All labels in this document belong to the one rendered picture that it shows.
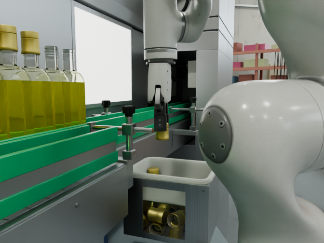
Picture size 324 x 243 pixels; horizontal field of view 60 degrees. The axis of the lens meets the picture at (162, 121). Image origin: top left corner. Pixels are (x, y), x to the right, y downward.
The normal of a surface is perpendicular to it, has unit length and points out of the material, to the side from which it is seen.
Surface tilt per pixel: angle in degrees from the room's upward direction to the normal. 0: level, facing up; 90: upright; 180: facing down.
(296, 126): 78
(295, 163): 99
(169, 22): 90
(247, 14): 90
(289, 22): 135
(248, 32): 90
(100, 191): 90
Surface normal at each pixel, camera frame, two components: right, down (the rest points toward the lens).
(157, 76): -0.14, 0.04
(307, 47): -0.56, 0.76
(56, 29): 0.94, 0.04
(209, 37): -0.34, 0.11
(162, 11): 0.13, 0.12
